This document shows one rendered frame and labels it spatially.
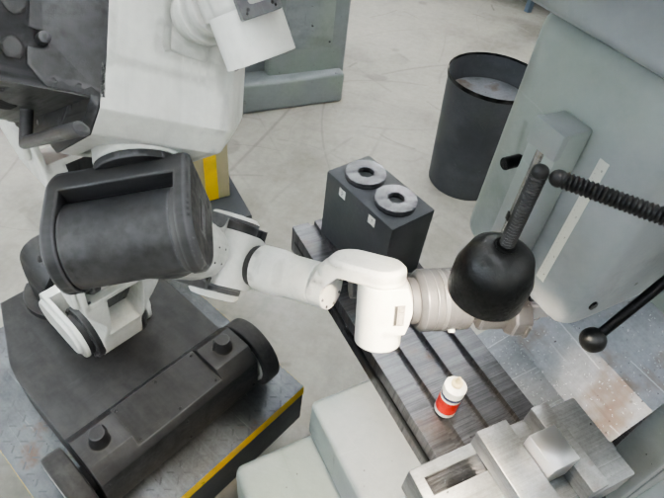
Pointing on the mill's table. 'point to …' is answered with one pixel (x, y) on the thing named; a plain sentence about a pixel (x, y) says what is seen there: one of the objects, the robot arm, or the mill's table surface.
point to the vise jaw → (511, 463)
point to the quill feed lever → (593, 338)
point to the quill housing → (568, 83)
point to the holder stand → (374, 212)
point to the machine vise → (603, 457)
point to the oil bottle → (451, 396)
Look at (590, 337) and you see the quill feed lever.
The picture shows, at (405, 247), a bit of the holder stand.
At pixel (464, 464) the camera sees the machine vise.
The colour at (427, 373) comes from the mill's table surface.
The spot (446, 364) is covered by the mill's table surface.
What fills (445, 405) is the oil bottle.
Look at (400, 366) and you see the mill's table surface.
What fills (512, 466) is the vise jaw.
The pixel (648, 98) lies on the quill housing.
